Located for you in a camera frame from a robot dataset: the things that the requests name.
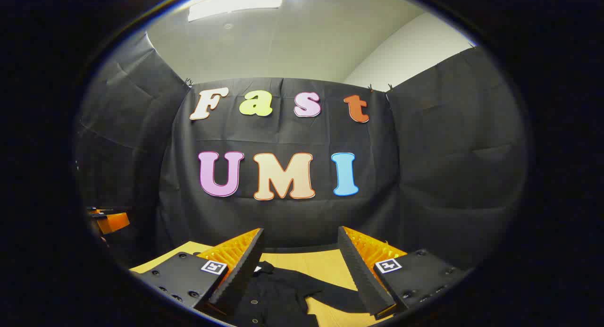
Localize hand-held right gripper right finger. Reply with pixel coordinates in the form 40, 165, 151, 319
337, 226, 472, 318

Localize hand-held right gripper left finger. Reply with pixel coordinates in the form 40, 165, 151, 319
130, 228, 265, 317

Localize black buttoned garment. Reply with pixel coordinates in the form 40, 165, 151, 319
226, 261, 378, 327

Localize black backdrop cloth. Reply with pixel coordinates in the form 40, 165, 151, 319
75, 32, 529, 271

